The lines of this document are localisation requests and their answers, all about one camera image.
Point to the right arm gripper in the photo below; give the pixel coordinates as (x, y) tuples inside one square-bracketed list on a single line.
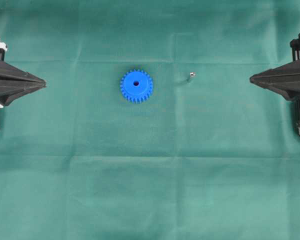
[(287, 72)]

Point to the blue plastic gear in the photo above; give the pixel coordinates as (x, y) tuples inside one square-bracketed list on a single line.
[(136, 86)]

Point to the green table cloth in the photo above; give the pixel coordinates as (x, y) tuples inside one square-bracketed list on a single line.
[(217, 158)]

